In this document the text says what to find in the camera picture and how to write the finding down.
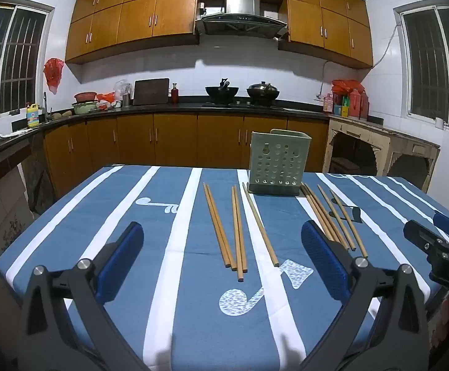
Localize wooden kitchen cabinets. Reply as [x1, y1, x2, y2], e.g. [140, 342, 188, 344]
[43, 112, 330, 202]
[65, 0, 374, 69]

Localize barred window with white frame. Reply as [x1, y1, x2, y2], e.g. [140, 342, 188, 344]
[395, 5, 449, 133]

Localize red plastic bag on wall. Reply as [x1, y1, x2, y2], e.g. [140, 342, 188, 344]
[43, 58, 65, 94]

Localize gas stove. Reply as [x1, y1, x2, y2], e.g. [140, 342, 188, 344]
[201, 100, 285, 110]

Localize yellow detergent bottle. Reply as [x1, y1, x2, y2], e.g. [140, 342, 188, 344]
[27, 103, 40, 129]

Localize clear plastic bag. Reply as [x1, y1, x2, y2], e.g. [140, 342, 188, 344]
[114, 79, 133, 103]

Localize black kitchen countertop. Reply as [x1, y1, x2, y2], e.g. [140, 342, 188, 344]
[0, 100, 332, 168]

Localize green perforated chopstick holder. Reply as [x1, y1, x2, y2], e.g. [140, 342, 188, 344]
[248, 129, 312, 197]

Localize wooden upper kitchen cabinets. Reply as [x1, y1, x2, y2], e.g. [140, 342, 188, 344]
[65, 0, 374, 69]

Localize barred window with wide sill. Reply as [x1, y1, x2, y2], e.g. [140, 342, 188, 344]
[0, 4, 56, 123]

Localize grey mottled cloth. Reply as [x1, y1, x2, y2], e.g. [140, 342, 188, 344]
[19, 135, 56, 214]

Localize blue white striped tablecloth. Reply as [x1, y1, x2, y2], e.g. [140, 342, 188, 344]
[0, 164, 449, 371]

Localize metal faucet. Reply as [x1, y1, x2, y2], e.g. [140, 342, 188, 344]
[41, 92, 53, 123]

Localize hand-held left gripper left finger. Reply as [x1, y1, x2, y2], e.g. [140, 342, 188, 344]
[18, 221, 148, 371]

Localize steel range hood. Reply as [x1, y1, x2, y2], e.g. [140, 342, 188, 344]
[194, 0, 289, 40]

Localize black wok with lid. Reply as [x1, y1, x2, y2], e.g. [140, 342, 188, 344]
[246, 81, 281, 106]

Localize dark wooden cutting board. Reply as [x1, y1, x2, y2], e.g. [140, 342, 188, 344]
[132, 78, 170, 106]

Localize red bag over boxes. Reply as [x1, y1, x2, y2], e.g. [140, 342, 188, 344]
[332, 79, 364, 96]

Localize red boxes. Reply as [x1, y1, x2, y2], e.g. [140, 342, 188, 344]
[348, 89, 370, 120]

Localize old white side table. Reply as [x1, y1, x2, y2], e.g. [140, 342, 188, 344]
[323, 118, 441, 194]

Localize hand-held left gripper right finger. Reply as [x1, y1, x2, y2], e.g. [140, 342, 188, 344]
[301, 220, 430, 371]

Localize wooden lower kitchen cabinets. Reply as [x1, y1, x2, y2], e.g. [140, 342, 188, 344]
[43, 112, 330, 202]

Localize black wok with ladle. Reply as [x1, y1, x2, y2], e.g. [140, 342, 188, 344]
[205, 78, 239, 105]

